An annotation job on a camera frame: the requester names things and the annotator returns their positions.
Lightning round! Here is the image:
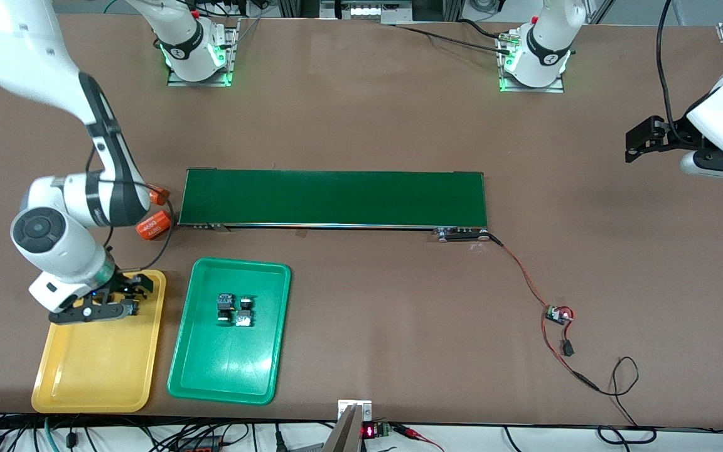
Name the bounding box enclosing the yellow plastic tray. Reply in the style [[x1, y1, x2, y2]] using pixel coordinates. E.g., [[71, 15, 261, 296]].
[[31, 269, 167, 414]]

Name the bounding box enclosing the green plastic tray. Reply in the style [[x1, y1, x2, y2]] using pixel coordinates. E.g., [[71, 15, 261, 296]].
[[167, 257, 292, 406]]

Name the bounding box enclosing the small motor controller board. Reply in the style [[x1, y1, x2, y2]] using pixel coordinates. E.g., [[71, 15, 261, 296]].
[[545, 304, 576, 326]]

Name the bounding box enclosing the green conveyor belt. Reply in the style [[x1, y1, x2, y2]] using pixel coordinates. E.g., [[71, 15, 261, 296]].
[[177, 168, 491, 242]]

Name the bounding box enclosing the white mounting plate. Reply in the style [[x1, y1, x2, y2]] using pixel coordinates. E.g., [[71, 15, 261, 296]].
[[337, 399, 373, 422]]

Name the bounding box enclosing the white power strip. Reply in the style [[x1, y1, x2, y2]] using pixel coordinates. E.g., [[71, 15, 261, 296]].
[[321, 0, 412, 23]]

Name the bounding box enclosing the red clip lead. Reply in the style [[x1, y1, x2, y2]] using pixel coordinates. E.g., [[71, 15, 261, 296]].
[[393, 424, 445, 452]]

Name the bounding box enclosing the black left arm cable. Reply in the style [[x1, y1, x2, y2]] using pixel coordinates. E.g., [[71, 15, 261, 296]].
[[656, 0, 688, 142]]

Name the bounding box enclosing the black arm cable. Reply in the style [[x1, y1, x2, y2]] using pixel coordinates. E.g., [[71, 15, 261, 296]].
[[85, 148, 176, 272], [656, 0, 688, 142]]

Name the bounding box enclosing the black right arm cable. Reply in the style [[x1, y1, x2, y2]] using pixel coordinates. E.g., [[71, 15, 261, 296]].
[[85, 148, 176, 272]]

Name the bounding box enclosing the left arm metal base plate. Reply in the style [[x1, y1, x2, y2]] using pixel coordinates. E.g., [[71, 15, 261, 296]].
[[498, 31, 566, 94]]

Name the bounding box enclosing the teal cable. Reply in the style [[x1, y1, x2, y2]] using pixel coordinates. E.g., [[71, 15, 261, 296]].
[[43, 416, 62, 452]]

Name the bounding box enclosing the red black conveyor power wire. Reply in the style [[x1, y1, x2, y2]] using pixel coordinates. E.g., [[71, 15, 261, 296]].
[[486, 232, 554, 311]]

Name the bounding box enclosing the black cable across table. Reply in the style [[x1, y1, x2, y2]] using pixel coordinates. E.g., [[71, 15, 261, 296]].
[[387, 19, 519, 51]]

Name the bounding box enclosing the red black wire with plug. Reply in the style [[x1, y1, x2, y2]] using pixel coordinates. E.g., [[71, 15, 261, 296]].
[[541, 320, 601, 393]]

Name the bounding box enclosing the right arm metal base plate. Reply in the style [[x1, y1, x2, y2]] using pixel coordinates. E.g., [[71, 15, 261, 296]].
[[167, 18, 241, 87]]

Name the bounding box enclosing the grey metal camera bracket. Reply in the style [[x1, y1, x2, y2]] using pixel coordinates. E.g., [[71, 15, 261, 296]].
[[322, 404, 367, 452]]

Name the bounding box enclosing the black looped power cable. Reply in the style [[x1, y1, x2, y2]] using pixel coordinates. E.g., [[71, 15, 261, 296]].
[[587, 356, 658, 445]]

